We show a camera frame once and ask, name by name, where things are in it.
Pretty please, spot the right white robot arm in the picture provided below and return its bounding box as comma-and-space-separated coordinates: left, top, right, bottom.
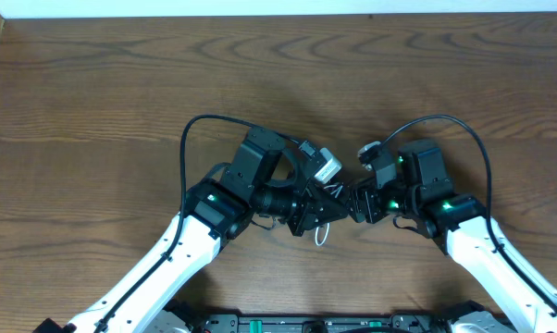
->
348, 140, 557, 332

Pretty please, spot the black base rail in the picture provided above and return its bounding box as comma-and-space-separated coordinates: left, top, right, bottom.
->
145, 301, 515, 333

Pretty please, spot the white usb cable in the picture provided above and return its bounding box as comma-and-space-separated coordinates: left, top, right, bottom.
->
314, 182, 344, 247

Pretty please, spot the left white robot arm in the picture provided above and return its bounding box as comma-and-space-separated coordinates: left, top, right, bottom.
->
36, 127, 347, 332

